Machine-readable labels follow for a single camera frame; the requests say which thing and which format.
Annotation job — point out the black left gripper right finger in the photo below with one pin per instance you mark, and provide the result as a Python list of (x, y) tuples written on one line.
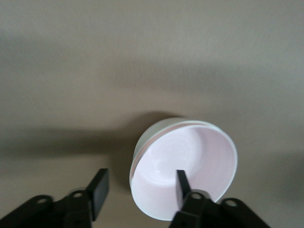
[(199, 211)]

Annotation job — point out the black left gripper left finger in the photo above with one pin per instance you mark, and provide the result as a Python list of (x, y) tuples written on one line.
[(78, 209)]

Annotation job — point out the pink plastic bowl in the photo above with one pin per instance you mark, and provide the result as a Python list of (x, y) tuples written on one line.
[(204, 154)]

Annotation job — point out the white plastic bowl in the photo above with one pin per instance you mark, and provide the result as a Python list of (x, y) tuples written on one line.
[(152, 134)]

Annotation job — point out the brown table mat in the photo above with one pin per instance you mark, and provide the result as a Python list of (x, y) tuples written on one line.
[(71, 52)]

